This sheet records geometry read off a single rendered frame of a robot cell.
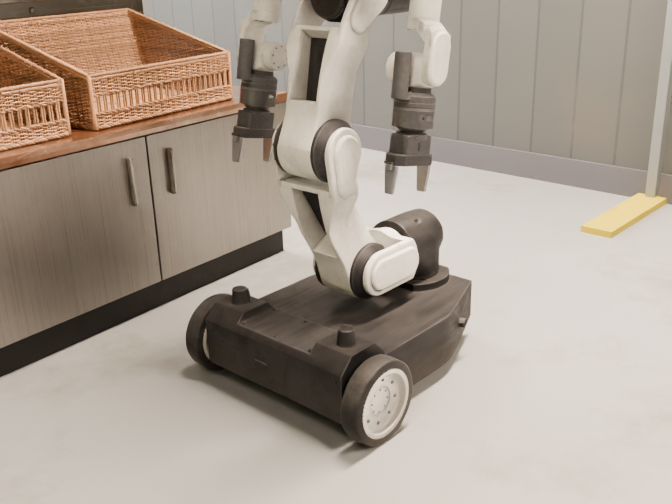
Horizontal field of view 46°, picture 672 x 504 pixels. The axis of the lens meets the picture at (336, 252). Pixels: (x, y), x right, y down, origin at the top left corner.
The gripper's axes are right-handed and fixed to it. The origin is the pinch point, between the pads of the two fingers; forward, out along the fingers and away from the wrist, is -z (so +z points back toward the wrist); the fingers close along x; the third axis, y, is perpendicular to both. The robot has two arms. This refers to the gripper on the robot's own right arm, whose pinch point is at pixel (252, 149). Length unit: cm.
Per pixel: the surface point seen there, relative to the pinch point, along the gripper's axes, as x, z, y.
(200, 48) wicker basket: -35, 23, -64
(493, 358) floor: -45, -48, 52
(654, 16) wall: -188, 57, 25
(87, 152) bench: 18.5, -7.5, -42.9
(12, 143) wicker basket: 37, -6, -48
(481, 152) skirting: -202, -9, -49
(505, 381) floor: -37, -49, 60
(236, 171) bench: -38, -14, -45
